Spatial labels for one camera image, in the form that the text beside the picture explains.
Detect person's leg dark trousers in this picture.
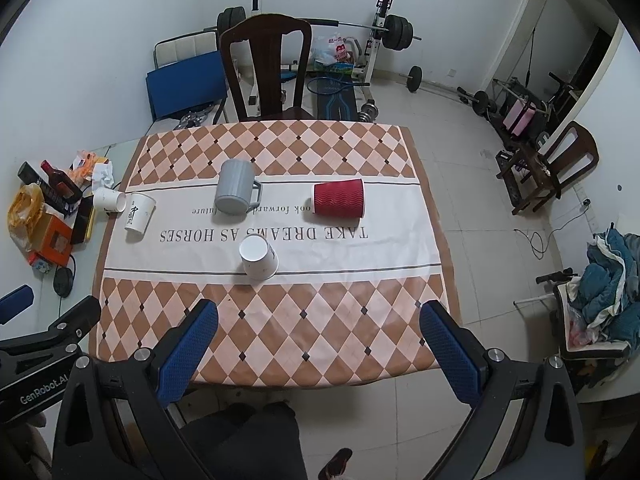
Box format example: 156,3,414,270
179,402,307,480

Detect white padded chair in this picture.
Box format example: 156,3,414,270
153,30,221,69

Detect black round device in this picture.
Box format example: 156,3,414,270
53,267,74,297

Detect grey mug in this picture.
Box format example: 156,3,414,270
214,159,264,215

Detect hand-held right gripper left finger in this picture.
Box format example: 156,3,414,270
52,299,220,480

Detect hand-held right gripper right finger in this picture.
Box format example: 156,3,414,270
420,300,586,480

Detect black bench pad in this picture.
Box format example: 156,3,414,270
315,91,359,121

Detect barbell with black plates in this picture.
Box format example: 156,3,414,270
216,6,422,54

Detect orange plastic bag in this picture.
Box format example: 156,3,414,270
7,183,45,252

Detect white plastic bag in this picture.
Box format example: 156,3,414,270
312,36,361,79

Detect white paper cup black print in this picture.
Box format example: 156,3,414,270
124,192,157,236

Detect black floor cable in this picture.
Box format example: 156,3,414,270
515,227,552,261

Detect orange snack packet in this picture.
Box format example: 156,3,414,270
69,149,109,182

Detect black exercise machine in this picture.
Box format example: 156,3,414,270
492,71,583,152

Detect red ribbed paper cup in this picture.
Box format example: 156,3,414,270
312,178,365,219

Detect checkered printed tablecloth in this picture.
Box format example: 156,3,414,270
89,121,462,389

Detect white barbell rack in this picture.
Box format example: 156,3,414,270
247,0,396,107

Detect plain white paper cup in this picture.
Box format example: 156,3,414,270
238,234,279,281

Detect dark wooden chair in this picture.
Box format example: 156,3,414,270
220,14,317,123
497,121,600,214

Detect long black box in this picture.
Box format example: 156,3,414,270
17,161,81,217

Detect small barbell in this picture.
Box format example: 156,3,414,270
400,66,496,112

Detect dark bottle red cap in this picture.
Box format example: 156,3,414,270
40,160,84,197

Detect blue folding chair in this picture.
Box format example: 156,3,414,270
146,50,229,124

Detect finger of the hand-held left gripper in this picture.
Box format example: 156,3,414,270
0,284,34,326
0,295,102,362

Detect black and yellow box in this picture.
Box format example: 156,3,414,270
70,195,97,246

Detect blue racket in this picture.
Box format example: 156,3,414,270
306,76,356,97

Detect red and black slipper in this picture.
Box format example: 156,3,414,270
319,448,354,480

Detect orange box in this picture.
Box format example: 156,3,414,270
36,211,74,264

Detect white paper cup red print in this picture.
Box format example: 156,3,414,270
93,187,126,214

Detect pile of clothes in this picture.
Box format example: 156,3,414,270
566,227,640,342

